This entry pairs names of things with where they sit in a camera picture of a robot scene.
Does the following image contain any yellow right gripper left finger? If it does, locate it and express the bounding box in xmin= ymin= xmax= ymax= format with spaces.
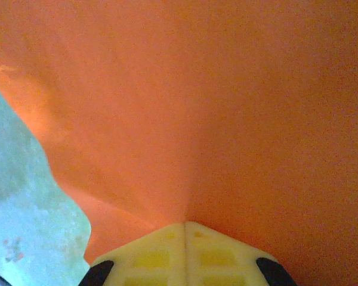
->
xmin=79 ymin=222 xmax=186 ymax=286

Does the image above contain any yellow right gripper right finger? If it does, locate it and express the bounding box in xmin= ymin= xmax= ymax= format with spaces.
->
xmin=184 ymin=222 xmax=298 ymax=286

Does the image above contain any orange wrapping paper sheet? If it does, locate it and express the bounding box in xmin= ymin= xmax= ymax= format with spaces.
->
xmin=0 ymin=0 xmax=358 ymax=286

